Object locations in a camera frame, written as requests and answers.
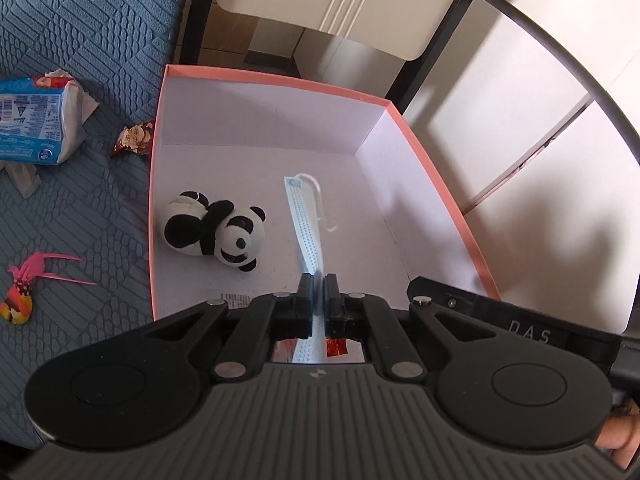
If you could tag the pink yellow bird toy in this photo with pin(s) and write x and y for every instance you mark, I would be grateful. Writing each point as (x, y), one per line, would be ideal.
(18, 304)

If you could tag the white face mask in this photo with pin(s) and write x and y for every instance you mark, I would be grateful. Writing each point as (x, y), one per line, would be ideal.
(309, 220)

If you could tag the blue quilted seat cushion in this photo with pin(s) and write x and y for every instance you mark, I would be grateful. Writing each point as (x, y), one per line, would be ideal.
(91, 212)

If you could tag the blue tissue pack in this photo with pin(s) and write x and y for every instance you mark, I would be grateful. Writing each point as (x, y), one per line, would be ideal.
(35, 84)

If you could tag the pink cardboard box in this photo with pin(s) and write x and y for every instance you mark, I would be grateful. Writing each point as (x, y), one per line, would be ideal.
(346, 186)

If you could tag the shiny red foil candy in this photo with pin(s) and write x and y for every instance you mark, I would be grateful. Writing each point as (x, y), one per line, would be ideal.
(336, 347)

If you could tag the red candy wrapper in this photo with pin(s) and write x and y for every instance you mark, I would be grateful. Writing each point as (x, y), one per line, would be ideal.
(137, 139)

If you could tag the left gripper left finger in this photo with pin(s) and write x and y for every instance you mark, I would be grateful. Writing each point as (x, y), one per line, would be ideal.
(258, 327)

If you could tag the grey curved metal tube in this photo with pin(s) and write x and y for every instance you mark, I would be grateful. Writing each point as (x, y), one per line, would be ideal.
(593, 87)

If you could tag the white tissue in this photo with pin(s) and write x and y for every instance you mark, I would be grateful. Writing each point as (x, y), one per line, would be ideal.
(30, 169)

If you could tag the person right hand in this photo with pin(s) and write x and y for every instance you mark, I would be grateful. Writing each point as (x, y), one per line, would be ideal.
(621, 435)

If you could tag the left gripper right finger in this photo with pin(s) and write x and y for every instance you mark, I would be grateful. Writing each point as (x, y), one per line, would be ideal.
(369, 320)

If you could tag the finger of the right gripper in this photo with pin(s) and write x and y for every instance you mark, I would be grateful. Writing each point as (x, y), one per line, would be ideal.
(442, 294)

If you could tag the panda plush toy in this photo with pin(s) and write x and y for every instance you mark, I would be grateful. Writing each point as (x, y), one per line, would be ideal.
(194, 226)

